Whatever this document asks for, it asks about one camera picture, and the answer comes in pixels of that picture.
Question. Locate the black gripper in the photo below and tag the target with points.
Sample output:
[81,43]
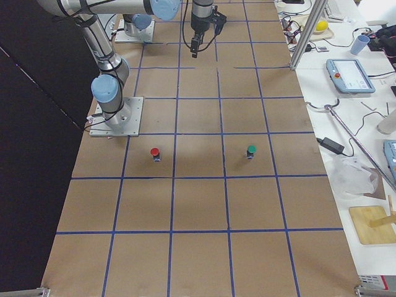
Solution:
[198,23]

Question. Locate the green push button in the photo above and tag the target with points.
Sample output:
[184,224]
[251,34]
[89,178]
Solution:
[250,152]

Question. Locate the red push button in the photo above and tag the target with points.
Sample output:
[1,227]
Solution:
[155,153]

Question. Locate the yellow lemon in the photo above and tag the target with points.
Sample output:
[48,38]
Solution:
[321,26]

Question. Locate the beige tray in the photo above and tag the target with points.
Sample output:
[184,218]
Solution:
[301,21]

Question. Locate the metal walking cane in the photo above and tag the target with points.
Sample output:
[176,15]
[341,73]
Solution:
[328,108]

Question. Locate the blue teach pendant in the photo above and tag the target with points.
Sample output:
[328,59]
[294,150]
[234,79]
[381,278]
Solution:
[389,147]
[349,76]

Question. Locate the light blue plastic cup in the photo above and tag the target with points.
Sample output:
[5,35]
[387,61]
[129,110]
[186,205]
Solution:
[359,43]

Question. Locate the black power adapter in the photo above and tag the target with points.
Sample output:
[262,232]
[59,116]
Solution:
[331,145]

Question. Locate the white cardboard tube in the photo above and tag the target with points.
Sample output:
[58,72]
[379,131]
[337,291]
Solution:
[388,124]

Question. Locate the clear plastic bag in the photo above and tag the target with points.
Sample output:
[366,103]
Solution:
[349,175]

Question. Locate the wooden cutting board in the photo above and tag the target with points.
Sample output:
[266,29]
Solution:
[373,225]

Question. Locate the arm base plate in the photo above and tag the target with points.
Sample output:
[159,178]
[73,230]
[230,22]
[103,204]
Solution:
[125,123]
[136,32]

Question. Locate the aluminium frame post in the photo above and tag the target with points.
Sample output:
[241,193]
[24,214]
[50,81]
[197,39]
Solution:
[313,18]

